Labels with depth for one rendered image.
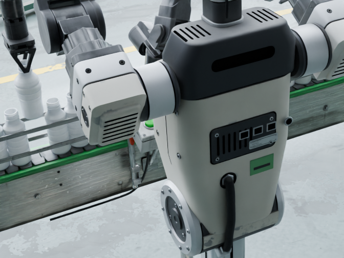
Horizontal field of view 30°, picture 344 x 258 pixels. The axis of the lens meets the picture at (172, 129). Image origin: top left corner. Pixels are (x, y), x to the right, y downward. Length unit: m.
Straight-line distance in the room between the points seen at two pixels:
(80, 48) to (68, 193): 0.92
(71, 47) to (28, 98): 0.70
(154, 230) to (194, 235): 1.86
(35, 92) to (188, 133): 0.75
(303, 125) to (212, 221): 1.04
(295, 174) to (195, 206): 2.25
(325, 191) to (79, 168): 1.74
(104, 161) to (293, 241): 1.36
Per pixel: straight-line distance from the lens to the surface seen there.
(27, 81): 1.75
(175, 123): 1.10
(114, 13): 5.55
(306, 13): 1.22
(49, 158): 1.86
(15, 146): 1.81
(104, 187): 1.95
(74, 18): 1.11
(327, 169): 3.50
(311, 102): 2.18
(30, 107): 1.79
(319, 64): 1.17
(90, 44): 1.06
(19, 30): 1.68
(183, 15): 1.52
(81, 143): 1.87
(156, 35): 1.50
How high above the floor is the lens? 2.02
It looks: 32 degrees down
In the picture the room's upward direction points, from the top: 4 degrees counter-clockwise
